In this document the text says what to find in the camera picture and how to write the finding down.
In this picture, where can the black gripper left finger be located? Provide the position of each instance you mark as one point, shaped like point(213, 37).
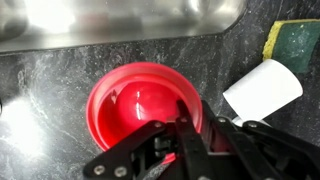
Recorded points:
point(133, 153)

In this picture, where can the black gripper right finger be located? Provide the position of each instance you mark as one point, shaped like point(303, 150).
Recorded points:
point(266, 153)

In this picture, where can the red small bowl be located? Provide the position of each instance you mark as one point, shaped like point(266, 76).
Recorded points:
point(133, 103)

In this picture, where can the green yellow sponge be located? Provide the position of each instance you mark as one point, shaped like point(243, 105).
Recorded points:
point(293, 43)

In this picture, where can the stainless steel sink basin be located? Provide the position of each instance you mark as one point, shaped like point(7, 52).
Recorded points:
point(116, 20)

